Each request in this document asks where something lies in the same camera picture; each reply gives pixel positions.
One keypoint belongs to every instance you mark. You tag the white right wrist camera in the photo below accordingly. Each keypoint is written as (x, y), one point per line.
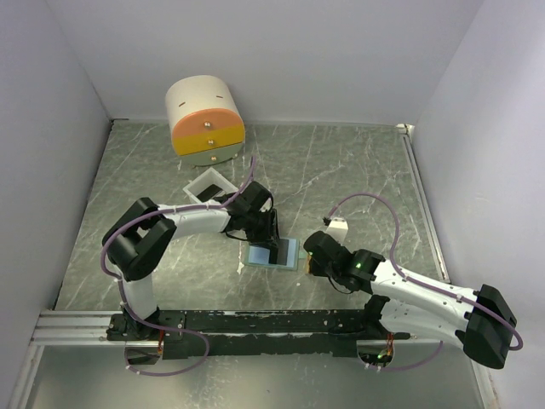
(337, 228)

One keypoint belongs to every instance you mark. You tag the green card holder book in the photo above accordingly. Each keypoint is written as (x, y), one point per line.
(258, 256)

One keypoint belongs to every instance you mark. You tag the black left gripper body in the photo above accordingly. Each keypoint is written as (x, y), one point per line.
(257, 228)

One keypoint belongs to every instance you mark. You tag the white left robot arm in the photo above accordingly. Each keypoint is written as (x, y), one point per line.
(134, 246)

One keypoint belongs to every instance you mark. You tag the white card tray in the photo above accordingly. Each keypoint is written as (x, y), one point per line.
(208, 186)

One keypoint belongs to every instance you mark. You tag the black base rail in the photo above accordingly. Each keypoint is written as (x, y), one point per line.
(240, 333)

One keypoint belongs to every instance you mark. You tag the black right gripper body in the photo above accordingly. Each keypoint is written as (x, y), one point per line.
(318, 270)

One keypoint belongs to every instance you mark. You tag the orange credit card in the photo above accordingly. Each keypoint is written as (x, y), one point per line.
(307, 266)

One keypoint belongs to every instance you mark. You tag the round mini drawer cabinet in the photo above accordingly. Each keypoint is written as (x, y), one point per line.
(205, 125)

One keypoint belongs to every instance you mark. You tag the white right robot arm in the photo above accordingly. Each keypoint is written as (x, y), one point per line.
(480, 322)

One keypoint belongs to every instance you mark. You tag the black credit card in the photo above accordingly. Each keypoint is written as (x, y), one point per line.
(278, 255)

